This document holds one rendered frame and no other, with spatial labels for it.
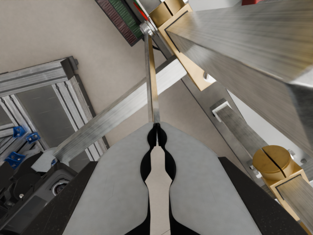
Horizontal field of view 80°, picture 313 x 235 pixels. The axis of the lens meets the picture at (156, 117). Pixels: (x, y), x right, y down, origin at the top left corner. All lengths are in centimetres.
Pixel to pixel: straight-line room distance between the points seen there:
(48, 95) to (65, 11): 44
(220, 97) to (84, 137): 35
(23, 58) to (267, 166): 126
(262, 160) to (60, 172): 28
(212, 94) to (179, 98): 76
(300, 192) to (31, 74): 106
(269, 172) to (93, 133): 28
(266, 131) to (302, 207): 48
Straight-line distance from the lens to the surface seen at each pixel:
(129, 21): 45
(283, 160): 32
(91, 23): 117
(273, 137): 80
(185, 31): 18
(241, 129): 42
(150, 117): 17
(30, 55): 131
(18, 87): 115
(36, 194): 28
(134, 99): 31
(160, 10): 28
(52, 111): 114
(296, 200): 32
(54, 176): 27
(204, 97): 51
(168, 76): 30
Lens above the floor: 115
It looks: 62 degrees down
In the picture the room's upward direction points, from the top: 170 degrees clockwise
